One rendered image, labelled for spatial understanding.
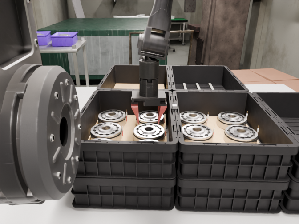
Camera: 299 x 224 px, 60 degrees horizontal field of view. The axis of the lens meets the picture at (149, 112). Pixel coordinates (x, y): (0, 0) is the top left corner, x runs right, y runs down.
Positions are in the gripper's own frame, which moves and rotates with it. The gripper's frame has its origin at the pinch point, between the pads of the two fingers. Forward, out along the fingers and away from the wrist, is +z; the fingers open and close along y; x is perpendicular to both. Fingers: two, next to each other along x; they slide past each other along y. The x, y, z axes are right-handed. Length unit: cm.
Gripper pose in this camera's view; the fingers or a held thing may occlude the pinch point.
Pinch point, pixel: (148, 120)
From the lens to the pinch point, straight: 82.9
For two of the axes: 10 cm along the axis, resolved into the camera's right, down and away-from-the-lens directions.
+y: -10.0, 0.1, -0.6
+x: 0.6, 4.2, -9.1
